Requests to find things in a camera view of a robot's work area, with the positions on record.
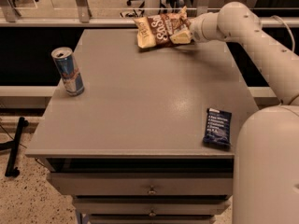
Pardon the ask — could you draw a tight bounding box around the top grey drawer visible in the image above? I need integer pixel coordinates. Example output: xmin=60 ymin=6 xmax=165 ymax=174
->
xmin=47 ymin=173 xmax=233 ymax=196

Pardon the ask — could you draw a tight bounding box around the round metal drawer knob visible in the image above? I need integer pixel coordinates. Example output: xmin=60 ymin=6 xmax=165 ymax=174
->
xmin=148 ymin=187 xmax=156 ymax=195

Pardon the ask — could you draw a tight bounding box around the black stand leg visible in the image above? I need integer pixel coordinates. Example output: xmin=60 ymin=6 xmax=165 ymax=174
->
xmin=3 ymin=117 xmax=29 ymax=177

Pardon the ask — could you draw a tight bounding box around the brown sea salt chip bag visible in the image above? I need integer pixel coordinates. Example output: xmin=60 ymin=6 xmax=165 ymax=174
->
xmin=134 ymin=7 xmax=191 ymax=49

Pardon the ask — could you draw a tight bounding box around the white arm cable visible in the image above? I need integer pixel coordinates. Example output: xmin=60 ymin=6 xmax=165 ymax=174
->
xmin=270 ymin=14 xmax=296 ymax=54

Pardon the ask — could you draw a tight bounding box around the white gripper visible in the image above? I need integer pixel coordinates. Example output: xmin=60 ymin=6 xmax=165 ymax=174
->
xmin=170 ymin=12 xmax=224 ymax=44

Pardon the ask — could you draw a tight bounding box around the black office chair centre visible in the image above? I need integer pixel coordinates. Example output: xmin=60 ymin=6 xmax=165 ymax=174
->
xmin=121 ymin=0 xmax=184 ymax=18

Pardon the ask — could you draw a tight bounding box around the lower metal drawer knob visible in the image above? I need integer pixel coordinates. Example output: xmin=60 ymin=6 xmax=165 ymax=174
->
xmin=149 ymin=210 xmax=157 ymax=217

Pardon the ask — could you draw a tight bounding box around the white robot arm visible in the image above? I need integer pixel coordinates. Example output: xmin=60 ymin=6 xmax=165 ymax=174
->
xmin=190 ymin=2 xmax=299 ymax=224

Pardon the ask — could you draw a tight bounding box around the grey drawer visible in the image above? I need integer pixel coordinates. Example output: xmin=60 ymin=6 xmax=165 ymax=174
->
xmin=73 ymin=197 xmax=231 ymax=216
xmin=47 ymin=173 xmax=233 ymax=196

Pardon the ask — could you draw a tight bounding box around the blue rxbar blueberry wrapper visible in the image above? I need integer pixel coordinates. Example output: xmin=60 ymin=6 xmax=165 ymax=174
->
xmin=203 ymin=108 xmax=232 ymax=146

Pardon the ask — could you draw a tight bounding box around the blue silver energy drink can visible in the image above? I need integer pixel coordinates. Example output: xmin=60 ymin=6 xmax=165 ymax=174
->
xmin=51 ymin=47 xmax=84 ymax=96

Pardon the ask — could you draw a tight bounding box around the grey drawer cabinet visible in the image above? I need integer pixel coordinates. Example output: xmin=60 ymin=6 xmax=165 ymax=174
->
xmin=27 ymin=29 xmax=257 ymax=224

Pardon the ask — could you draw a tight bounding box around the metal window railing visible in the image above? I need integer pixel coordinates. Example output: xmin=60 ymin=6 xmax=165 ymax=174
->
xmin=0 ymin=0 xmax=299 ymax=27

